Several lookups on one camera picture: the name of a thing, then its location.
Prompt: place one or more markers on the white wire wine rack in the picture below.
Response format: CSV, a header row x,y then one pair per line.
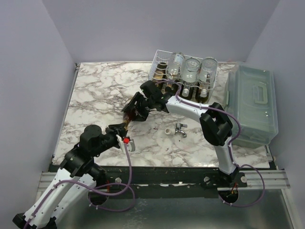
x,y
164,56

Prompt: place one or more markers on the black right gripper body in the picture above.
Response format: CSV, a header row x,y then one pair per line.
x,y
137,105

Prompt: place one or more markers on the green bottle silver neck leftmost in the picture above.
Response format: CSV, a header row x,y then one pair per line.
x,y
159,72

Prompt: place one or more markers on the red wine bottle gold cap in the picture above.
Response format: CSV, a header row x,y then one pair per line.
x,y
129,115

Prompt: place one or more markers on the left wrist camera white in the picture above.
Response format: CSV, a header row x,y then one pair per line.
x,y
126,144

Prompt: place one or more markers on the green bottle silver neck rightmost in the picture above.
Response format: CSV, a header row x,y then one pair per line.
x,y
202,93

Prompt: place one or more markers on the green bottle silver neck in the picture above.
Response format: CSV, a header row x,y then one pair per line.
x,y
159,72
202,93

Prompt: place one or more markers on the dark bottle black neck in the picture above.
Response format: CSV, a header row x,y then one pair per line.
x,y
187,91
171,87

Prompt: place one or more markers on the clear plastic storage box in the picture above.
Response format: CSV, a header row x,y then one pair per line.
x,y
250,97

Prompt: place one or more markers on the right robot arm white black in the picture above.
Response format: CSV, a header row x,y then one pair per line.
x,y
215,122

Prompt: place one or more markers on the clear bottle silver stopper middle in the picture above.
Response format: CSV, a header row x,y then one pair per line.
x,y
191,68

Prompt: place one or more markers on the clear bottle dark cork stopper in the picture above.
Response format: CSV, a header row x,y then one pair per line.
x,y
174,66

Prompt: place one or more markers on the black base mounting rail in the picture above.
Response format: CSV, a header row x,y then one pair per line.
x,y
192,182

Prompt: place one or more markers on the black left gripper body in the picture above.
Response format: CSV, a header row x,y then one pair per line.
x,y
107,142

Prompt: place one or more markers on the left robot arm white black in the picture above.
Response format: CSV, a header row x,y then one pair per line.
x,y
77,173

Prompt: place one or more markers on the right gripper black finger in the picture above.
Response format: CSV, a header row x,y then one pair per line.
x,y
132,103
138,116

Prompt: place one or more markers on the clear bottle silver stopper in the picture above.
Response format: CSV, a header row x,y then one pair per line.
x,y
208,71
191,68

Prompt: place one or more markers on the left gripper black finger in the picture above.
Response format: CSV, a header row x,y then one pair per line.
x,y
116,127
120,133

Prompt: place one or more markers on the chrome faucet with white fitting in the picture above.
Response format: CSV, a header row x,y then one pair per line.
x,y
176,130

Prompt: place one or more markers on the clear bottle silver stopper right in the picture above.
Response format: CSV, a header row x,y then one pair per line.
x,y
208,71

